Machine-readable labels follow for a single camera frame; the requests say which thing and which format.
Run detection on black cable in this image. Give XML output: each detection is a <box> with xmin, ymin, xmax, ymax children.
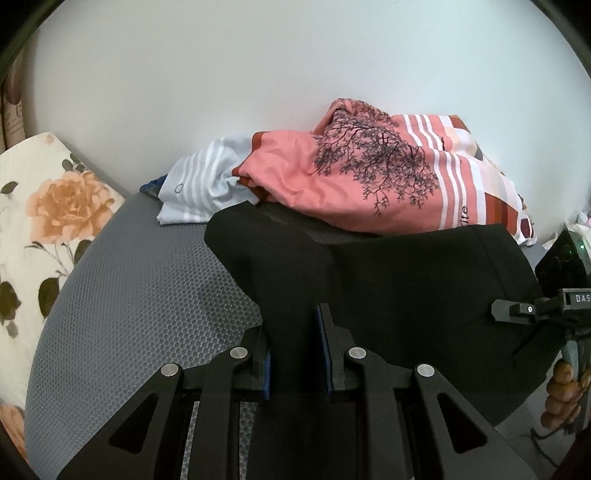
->
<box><xmin>529</xmin><ymin>422</ymin><xmax>571</xmax><ymax>468</ymax></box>

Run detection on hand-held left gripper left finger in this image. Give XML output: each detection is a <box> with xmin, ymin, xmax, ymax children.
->
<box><xmin>55</xmin><ymin>327</ymin><xmax>273</xmax><ymax>480</ymax></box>

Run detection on black pants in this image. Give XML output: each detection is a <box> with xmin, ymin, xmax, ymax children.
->
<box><xmin>203</xmin><ymin>203</ymin><xmax>573</xmax><ymax>480</ymax></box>

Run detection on white patterned cloth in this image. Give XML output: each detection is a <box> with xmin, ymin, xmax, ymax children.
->
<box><xmin>564</xmin><ymin>210</ymin><xmax>591</xmax><ymax>238</ymax></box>

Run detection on pink printed blanket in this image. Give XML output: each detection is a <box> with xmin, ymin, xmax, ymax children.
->
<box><xmin>231</xmin><ymin>98</ymin><xmax>539</xmax><ymax>247</ymax></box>

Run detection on blue cloth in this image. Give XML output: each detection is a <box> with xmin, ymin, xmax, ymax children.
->
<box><xmin>139</xmin><ymin>174</ymin><xmax>168</xmax><ymax>195</ymax></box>

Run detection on grey textured mat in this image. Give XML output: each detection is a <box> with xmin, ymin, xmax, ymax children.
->
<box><xmin>25</xmin><ymin>191</ymin><xmax>561</xmax><ymax>480</ymax></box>

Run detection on white striped cloth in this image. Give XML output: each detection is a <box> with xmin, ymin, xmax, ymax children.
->
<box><xmin>156</xmin><ymin>135</ymin><xmax>264</xmax><ymax>227</ymax></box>

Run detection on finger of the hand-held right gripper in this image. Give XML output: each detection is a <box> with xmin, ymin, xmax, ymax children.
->
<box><xmin>491</xmin><ymin>298</ymin><xmax>562</xmax><ymax>325</ymax></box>

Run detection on beige patterned curtain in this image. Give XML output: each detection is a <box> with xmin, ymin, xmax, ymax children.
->
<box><xmin>0</xmin><ymin>60</ymin><xmax>27</xmax><ymax>151</ymax></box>

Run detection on floral bed sheet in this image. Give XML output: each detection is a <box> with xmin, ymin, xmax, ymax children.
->
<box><xmin>0</xmin><ymin>132</ymin><xmax>126</xmax><ymax>467</ymax></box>

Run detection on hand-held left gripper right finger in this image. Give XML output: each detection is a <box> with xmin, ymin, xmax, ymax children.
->
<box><xmin>315</xmin><ymin>302</ymin><xmax>525</xmax><ymax>480</ymax></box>

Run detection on person's right hand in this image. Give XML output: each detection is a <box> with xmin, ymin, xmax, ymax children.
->
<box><xmin>544</xmin><ymin>357</ymin><xmax>591</xmax><ymax>433</ymax></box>

